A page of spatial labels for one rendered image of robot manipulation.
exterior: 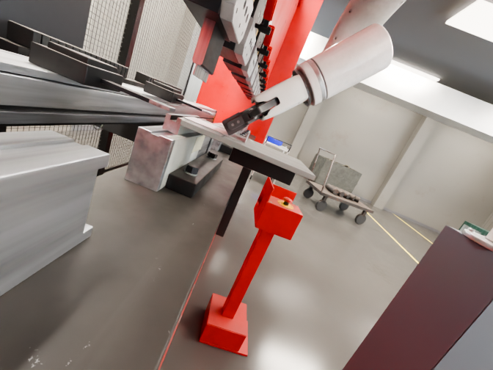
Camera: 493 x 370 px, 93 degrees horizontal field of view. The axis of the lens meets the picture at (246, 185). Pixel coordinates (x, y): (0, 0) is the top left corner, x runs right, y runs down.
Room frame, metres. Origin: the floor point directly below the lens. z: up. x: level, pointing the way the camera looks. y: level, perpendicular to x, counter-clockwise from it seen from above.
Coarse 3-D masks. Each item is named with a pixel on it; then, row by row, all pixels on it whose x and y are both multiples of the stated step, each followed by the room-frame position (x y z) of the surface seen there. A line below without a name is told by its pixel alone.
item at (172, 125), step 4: (168, 116) 0.43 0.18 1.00; (172, 116) 0.44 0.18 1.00; (176, 116) 0.46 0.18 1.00; (180, 116) 0.48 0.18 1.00; (184, 116) 0.50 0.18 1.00; (188, 116) 0.53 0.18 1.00; (192, 116) 0.56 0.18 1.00; (196, 116) 0.60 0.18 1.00; (164, 120) 0.43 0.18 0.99; (168, 120) 0.43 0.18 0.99; (172, 120) 0.43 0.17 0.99; (176, 120) 0.45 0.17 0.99; (180, 120) 0.43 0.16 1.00; (164, 124) 0.43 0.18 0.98; (168, 124) 0.43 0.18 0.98; (172, 124) 0.43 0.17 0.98; (176, 124) 0.43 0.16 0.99; (164, 128) 0.43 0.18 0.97; (168, 128) 0.43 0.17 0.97; (172, 128) 0.43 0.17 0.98; (176, 128) 0.43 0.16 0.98; (172, 132) 0.43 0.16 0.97; (176, 132) 0.43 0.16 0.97
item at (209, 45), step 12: (204, 24) 0.46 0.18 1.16; (216, 24) 0.47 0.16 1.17; (204, 36) 0.46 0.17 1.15; (216, 36) 0.49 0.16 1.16; (204, 48) 0.46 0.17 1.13; (216, 48) 0.52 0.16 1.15; (192, 60) 0.46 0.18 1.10; (204, 60) 0.47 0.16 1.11; (216, 60) 0.55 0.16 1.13; (204, 72) 0.52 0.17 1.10
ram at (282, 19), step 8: (280, 0) 1.05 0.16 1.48; (288, 0) 1.41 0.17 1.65; (296, 0) 2.14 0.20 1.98; (280, 8) 1.16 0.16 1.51; (288, 8) 1.62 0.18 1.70; (280, 16) 1.30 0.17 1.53; (288, 16) 1.93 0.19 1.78; (272, 24) 1.09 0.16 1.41; (280, 24) 1.49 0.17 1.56; (288, 24) 2.38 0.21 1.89; (280, 32) 1.75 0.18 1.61; (272, 40) 1.38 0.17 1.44; (280, 40) 2.12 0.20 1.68; (272, 48) 1.60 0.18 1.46; (272, 56) 1.87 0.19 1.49; (272, 64) 2.31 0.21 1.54
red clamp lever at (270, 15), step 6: (270, 0) 0.60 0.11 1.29; (276, 0) 0.60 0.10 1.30; (270, 6) 0.61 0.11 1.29; (276, 6) 0.62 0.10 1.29; (264, 12) 0.63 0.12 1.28; (270, 12) 0.62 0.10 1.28; (264, 18) 0.63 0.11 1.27; (270, 18) 0.63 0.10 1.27; (258, 24) 0.66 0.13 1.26; (264, 24) 0.65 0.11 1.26; (258, 30) 0.66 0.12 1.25; (264, 30) 0.65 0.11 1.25; (270, 30) 0.65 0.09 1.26
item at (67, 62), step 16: (32, 48) 0.44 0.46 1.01; (48, 48) 0.44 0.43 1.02; (64, 48) 0.45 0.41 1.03; (48, 64) 0.44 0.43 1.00; (64, 64) 0.44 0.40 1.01; (80, 64) 0.44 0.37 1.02; (96, 64) 0.48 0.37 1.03; (80, 80) 0.44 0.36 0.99; (96, 80) 0.47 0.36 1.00; (112, 80) 0.52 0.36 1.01; (144, 96) 0.49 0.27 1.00
